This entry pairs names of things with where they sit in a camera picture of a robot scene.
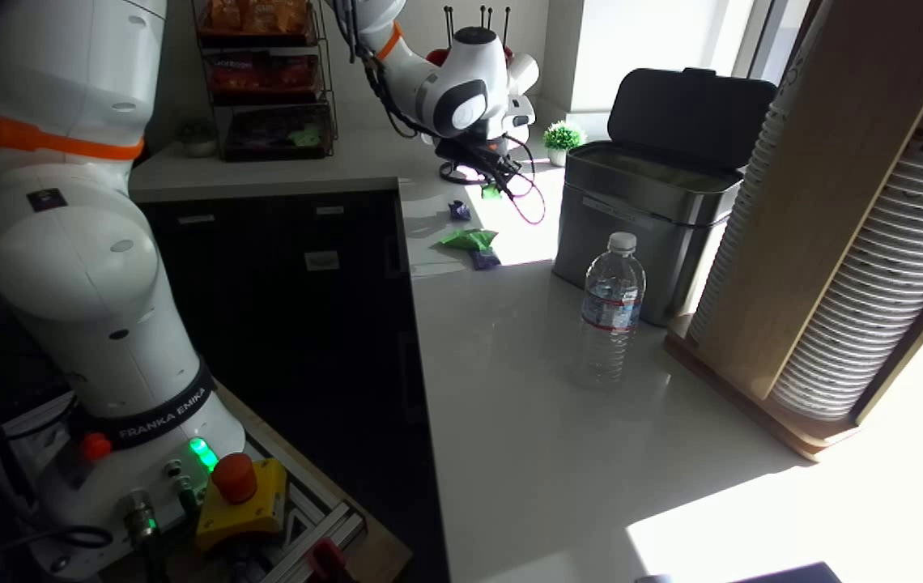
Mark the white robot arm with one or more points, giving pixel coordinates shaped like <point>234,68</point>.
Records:
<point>78,262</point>

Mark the clear water bottle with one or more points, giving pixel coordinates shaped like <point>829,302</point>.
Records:
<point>617,286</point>

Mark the wooden cup dispenser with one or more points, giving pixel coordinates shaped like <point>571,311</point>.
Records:
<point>843,112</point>

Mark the robot base with buttons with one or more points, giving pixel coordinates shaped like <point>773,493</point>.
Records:
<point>171,489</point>

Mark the snack shelf rack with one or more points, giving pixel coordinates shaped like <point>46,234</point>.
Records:
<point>265,80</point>

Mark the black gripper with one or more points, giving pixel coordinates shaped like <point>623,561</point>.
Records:
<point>480,164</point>

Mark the purple sachet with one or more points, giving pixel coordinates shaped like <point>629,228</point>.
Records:
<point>456,213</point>
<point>482,259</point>

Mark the dark kitchen cabinet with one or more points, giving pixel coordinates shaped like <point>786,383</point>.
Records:
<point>301,309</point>

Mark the mug tree with mugs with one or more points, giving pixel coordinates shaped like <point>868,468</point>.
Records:
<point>480,84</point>

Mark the green sachet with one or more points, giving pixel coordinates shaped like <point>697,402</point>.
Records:
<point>561,137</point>
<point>467,240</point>

